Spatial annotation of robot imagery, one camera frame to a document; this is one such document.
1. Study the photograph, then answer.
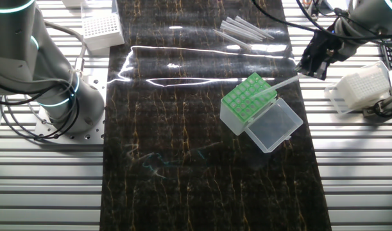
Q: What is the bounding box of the white tip rack clear lid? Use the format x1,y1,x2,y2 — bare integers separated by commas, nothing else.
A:
80,0,126,52

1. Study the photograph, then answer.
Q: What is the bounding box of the black marble pattern mat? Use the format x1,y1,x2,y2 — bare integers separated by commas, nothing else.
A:
99,0,333,231

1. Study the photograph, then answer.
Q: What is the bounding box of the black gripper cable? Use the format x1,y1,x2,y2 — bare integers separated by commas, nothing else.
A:
251,0,318,33
294,0,392,42

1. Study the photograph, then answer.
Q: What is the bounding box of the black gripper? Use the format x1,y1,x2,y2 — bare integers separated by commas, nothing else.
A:
296,30,344,81

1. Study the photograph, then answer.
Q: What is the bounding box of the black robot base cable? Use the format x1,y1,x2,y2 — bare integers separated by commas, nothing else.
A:
0,79,81,140

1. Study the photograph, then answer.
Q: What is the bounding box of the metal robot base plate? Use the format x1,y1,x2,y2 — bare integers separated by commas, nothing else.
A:
33,68,109,145

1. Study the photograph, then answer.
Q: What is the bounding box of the clear large pipette tip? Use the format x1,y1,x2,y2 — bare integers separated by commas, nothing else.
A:
251,74,302,99
212,28,253,51
226,18,268,39
221,21,265,42
219,25,262,43
234,15,276,40

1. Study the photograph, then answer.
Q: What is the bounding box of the white tip rack tilted box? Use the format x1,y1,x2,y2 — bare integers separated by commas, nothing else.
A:
323,60,392,116

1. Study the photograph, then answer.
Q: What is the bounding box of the green pipette tip holder box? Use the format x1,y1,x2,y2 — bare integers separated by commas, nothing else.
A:
219,72,304,154

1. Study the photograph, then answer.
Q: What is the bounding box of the grey conduit hose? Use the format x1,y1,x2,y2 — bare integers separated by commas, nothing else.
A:
43,20,88,78

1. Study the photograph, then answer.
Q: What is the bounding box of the black camera cable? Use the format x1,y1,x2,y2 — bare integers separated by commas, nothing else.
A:
373,99,392,135

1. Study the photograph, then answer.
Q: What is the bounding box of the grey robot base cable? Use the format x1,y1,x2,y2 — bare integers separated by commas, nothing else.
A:
0,96,78,141

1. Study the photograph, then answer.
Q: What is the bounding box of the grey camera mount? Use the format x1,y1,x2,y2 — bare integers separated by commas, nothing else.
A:
362,95,392,119

